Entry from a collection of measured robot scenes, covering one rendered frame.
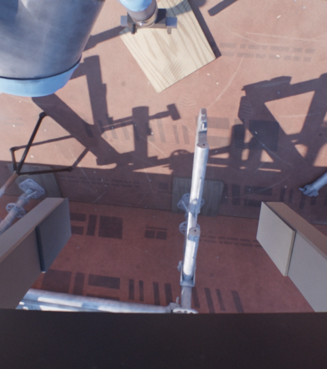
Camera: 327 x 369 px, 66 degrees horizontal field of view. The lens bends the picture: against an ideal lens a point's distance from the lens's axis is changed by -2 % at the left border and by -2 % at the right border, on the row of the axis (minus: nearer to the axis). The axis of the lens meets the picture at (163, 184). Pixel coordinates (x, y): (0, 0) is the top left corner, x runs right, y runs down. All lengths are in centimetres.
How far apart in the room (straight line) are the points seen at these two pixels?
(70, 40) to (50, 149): 141
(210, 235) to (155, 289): 49
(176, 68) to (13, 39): 101
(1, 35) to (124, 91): 108
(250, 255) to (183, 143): 76
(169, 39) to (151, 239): 108
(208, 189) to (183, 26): 89
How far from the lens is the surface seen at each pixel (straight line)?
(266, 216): 16
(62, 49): 31
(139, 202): 175
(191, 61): 124
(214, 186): 158
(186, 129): 139
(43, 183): 188
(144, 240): 161
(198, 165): 100
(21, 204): 185
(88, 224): 174
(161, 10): 100
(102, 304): 128
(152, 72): 127
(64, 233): 17
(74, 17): 30
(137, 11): 83
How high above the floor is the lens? 123
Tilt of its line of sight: 49 degrees down
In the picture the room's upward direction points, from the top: 170 degrees counter-clockwise
